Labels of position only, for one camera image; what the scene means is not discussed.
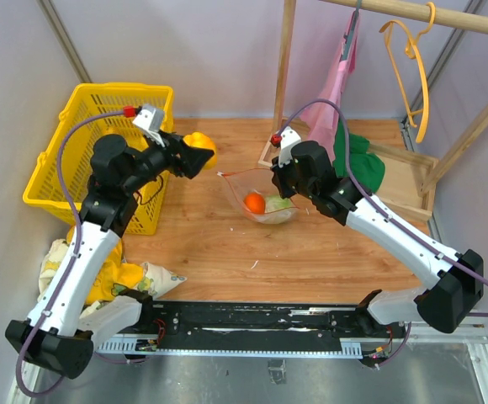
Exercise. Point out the grey clothes hanger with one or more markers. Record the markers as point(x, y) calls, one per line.
point(349, 36)

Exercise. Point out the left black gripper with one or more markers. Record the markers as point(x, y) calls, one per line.
point(190, 160)

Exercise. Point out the pink cloth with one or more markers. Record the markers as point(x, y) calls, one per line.
point(321, 118)

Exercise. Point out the clear zip bag orange zipper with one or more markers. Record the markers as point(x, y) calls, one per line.
point(237, 185)

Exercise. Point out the green cloth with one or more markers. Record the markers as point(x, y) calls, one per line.
point(366, 166)

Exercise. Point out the orange fruit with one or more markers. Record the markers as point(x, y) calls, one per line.
point(255, 203)

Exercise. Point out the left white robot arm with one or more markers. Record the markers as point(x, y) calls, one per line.
point(55, 336)

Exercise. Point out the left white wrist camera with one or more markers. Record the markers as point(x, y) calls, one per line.
point(148, 119)

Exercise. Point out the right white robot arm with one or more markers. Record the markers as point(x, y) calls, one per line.
point(449, 289)

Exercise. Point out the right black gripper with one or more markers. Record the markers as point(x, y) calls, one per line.
point(277, 178)

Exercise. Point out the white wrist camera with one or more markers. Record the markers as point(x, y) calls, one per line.
point(285, 140)
point(148, 119)

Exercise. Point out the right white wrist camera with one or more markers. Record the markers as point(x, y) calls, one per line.
point(285, 140)

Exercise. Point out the yellow patterned cloth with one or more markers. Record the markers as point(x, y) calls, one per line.
point(115, 275)

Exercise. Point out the wooden clothes rack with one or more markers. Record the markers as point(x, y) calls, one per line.
point(409, 182)

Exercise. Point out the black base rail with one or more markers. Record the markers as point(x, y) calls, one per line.
point(254, 329)

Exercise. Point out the green cabbage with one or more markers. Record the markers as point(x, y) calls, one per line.
point(278, 210)

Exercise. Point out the yellow bell pepper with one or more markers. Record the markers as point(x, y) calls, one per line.
point(200, 140)

